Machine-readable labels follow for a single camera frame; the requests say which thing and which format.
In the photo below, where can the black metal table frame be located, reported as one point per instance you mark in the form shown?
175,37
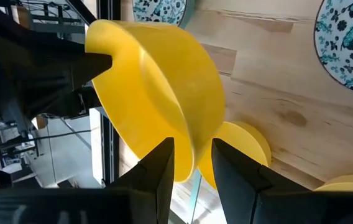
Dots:
109,149

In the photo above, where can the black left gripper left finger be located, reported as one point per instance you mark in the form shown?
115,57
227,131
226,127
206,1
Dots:
161,168

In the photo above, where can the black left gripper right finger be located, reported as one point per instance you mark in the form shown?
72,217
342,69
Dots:
235,174

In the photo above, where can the teal floral ceramic bowl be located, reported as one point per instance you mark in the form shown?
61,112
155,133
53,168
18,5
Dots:
350,46
161,11

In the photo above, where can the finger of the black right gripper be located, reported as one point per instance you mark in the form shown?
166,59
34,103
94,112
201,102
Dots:
86,68
84,102

